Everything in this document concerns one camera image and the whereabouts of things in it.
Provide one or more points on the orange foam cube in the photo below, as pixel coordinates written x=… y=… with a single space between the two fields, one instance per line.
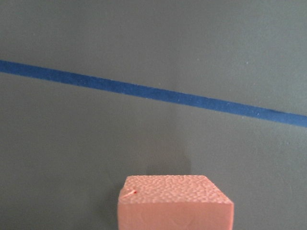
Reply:
x=173 y=202

